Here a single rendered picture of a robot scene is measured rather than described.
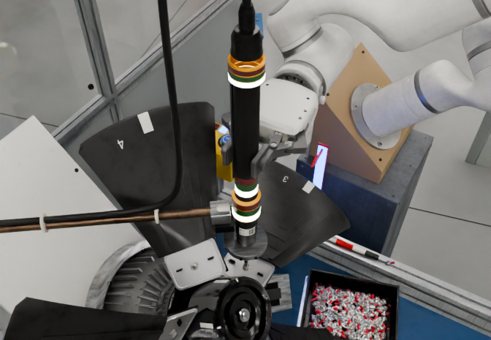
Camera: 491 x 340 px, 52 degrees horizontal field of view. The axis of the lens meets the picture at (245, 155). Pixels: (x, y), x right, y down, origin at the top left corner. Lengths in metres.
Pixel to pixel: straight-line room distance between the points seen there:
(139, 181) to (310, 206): 0.37
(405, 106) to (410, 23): 0.55
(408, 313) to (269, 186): 0.63
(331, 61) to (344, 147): 0.58
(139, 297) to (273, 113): 0.40
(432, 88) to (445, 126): 1.88
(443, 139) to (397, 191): 1.65
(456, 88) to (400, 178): 0.34
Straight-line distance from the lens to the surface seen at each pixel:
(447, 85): 1.24
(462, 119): 3.22
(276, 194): 1.02
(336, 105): 1.34
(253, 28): 0.56
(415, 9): 0.77
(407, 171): 1.48
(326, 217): 1.04
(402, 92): 1.31
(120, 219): 0.79
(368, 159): 1.38
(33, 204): 0.96
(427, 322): 1.50
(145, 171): 0.83
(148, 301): 0.92
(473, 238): 2.63
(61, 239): 0.98
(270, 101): 0.75
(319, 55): 0.82
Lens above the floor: 1.97
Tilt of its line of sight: 46 degrees down
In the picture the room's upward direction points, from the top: straight up
